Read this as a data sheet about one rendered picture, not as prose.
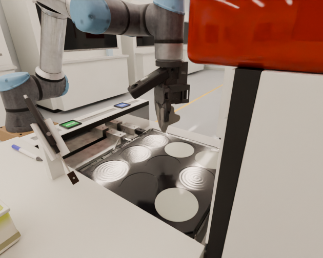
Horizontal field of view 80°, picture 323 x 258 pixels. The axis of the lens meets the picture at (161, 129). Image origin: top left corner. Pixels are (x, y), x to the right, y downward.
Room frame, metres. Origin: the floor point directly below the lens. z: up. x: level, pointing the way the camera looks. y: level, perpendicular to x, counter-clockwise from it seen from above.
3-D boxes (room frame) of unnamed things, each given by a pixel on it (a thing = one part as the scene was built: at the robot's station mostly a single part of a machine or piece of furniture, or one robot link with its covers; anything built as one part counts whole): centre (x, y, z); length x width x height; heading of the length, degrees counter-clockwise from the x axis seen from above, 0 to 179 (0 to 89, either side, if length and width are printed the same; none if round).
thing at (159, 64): (0.55, -0.03, 1.13); 0.09 x 0.08 x 0.12; 113
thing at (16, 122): (0.81, 0.62, 0.93); 0.15 x 0.15 x 0.10
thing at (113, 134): (0.68, 0.18, 0.89); 0.08 x 0.03 x 0.03; 56
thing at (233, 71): (0.51, -0.30, 1.02); 0.81 x 0.03 x 0.40; 146
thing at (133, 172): (0.48, -0.01, 0.90); 0.34 x 0.34 x 0.01; 56
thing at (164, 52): (0.55, -0.02, 1.21); 0.08 x 0.08 x 0.05
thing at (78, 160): (0.62, 0.22, 0.87); 0.36 x 0.08 x 0.03; 146
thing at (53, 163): (0.34, 0.22, 1.03); 0.06 x 0.04 x 0.13; 56
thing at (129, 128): (0.75, 0.13, 0.89); 0.08 x 0.03 x 0.03; 56
